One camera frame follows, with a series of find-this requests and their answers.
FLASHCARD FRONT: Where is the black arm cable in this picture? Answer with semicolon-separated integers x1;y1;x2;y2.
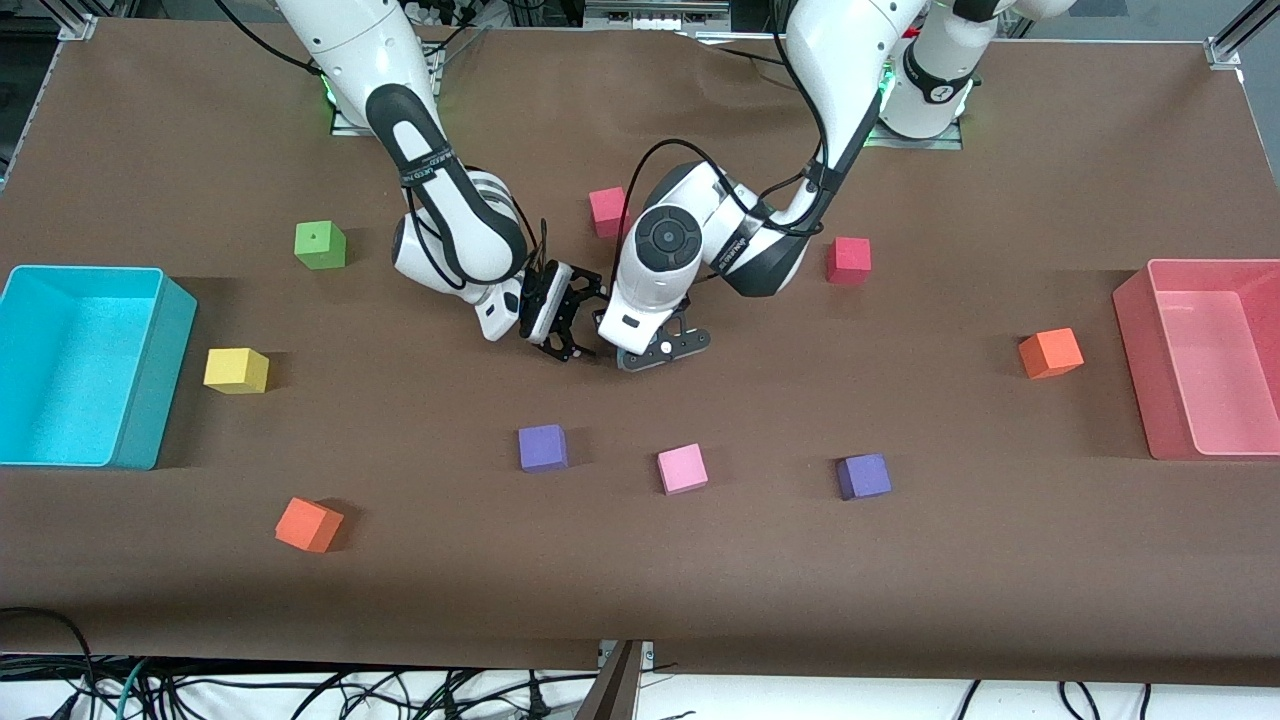
624;0;833;243
210;0;553;276

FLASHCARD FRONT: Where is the pink foam block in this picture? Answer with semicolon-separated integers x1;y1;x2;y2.
657;443;710;496

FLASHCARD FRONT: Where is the purple foam block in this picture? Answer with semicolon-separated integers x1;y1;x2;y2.
836;453;893;502
518;424;569;473

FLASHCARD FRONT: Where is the cyan plastic bin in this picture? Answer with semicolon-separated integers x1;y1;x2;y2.
0;265;199;471

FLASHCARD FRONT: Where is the grey metal box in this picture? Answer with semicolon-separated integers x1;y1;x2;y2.
583;0;731;33

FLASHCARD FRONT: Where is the pink plastic bin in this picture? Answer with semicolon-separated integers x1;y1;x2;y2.
1112;258;1280;462

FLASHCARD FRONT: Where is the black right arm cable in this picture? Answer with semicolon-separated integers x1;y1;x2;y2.
210;0;553;276

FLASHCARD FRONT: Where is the black base power cable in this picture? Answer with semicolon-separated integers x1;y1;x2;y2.
690;28;801;76

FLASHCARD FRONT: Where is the teal floor cable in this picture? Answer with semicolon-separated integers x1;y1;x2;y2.
113;658;153;720

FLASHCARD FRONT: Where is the orange foam block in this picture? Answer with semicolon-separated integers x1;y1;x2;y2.
275;496;345;554
1018;327;1086;381

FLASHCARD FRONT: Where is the aluminium frame profile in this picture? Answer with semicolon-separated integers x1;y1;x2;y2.
55;0;101;41
1205;0;1280;69

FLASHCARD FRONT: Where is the brown table cover sheet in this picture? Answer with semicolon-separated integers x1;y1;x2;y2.
0;18;1280;689

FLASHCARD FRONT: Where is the black looped floor cable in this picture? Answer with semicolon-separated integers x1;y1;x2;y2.
0;607;97;720

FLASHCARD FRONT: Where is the green foam block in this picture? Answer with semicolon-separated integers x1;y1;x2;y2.
294;221;348;271

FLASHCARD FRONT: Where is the dark angled bar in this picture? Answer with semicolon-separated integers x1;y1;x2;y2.
575;640;642;720

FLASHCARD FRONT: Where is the red foam block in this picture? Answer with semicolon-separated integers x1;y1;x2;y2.
826;237;872;287
588;186;631;239

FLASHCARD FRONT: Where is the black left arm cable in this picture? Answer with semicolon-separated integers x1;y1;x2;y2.
624;0;833;243

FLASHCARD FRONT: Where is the yellow foam block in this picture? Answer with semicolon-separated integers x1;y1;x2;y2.
204;348;270;395

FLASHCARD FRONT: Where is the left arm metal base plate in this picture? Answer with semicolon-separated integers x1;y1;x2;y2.
865;60;966;151

